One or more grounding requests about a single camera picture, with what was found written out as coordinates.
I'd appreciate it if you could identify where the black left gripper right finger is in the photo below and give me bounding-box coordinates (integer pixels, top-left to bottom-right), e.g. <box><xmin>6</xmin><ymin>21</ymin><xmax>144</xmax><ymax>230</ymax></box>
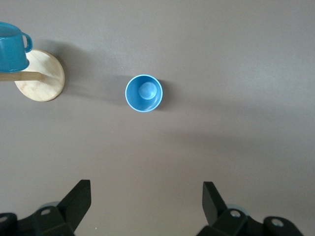
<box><xmin>196</xmin><ymin>181</ymin><xmax>305</xmax><ymax>236</ymax></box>

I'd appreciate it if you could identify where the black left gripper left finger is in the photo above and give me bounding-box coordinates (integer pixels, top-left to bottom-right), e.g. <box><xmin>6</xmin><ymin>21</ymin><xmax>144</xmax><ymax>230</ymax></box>
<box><xmin>0</xmin><ymin>179</ymin><xmax>92</xmax><ymax>236</ymax></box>

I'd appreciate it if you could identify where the blue plastic cup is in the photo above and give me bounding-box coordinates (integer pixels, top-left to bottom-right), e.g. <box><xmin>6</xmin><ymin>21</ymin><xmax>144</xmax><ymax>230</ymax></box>
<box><xmin>125</xmin><ymin>74</ymin><xmax>163</xmax><ymax>113</ymax></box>

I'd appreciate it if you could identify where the wooden mug stand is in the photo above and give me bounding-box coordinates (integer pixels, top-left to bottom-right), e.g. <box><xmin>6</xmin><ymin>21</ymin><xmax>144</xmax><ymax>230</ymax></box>
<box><xmin>0</xmin><ymin>49</ymin><xmax>66</xmax><ymax>102</ymax></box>

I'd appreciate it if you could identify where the teal enamel mug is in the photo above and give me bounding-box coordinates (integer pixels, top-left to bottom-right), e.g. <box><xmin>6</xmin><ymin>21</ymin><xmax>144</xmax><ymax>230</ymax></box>
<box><xmin>0</xmin><ymin>21</ymin><xmax>33</xmax><ymax>73</ymax></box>

